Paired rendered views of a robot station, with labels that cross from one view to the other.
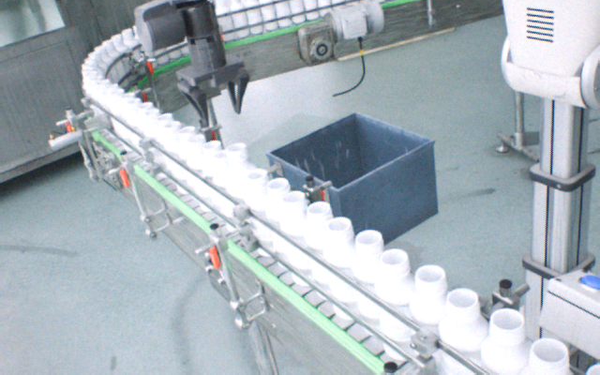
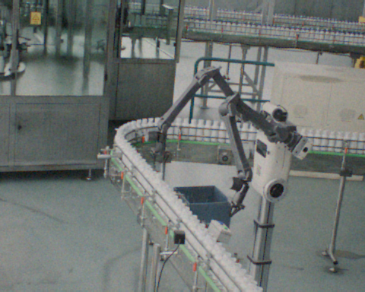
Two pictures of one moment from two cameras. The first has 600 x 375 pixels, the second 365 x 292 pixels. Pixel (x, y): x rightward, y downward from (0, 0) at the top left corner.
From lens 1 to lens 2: 365 cm
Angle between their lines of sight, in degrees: 14
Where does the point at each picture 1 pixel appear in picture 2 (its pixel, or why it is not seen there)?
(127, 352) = (78, 268)
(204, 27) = (162, 139)
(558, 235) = (256, 244)
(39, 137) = (61, 153)
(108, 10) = (127, 84)
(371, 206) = (201, 215)
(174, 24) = (154, 137)
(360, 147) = (213, 200)
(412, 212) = not seen: hidden behind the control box
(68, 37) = (102, 103)
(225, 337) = (128, 278)
